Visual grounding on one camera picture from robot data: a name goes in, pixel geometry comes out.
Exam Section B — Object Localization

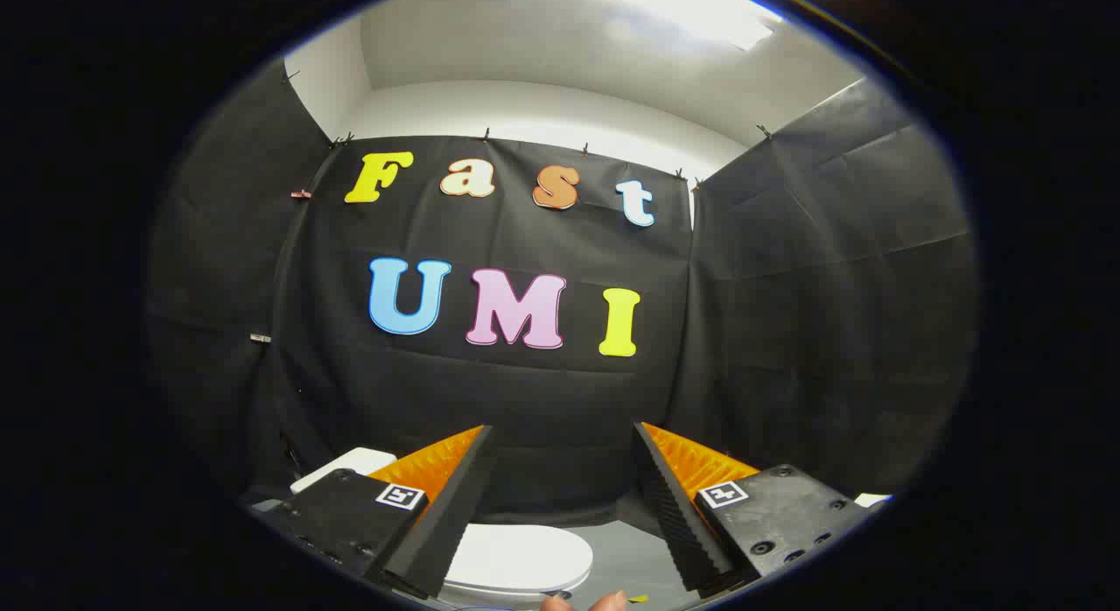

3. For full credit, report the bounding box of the white toilet lid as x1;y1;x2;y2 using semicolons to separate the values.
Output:
442;523;594;596

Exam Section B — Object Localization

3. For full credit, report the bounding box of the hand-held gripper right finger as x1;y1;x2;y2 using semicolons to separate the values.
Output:
633;421;876;594

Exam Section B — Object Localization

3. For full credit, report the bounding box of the black backdrop cloth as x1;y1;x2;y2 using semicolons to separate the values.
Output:
144;60;978;531

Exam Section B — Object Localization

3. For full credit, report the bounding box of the white ceramic toilet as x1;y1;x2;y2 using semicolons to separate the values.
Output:
290;447;594;606

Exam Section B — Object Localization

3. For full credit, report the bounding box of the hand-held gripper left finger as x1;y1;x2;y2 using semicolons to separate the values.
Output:
249;425;496;600

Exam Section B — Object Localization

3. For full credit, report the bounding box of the ceiling light panel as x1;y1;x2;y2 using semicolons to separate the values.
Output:
575;0;782;52

